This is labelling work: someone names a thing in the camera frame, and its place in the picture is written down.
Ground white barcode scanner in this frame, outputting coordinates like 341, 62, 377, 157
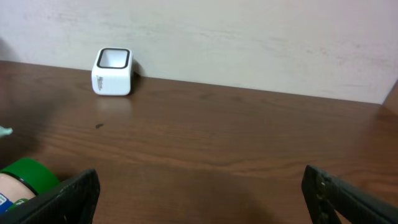
91, 47, 133, 96

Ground green lidded jar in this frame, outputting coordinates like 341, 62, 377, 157
1, 158, 60, 214

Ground teal white wipes pack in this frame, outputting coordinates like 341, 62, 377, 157
0, 126, 13, 138

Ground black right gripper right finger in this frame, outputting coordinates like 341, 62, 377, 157
301, 165, 397, 224

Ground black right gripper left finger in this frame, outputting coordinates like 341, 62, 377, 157
1, 169, 100, 224

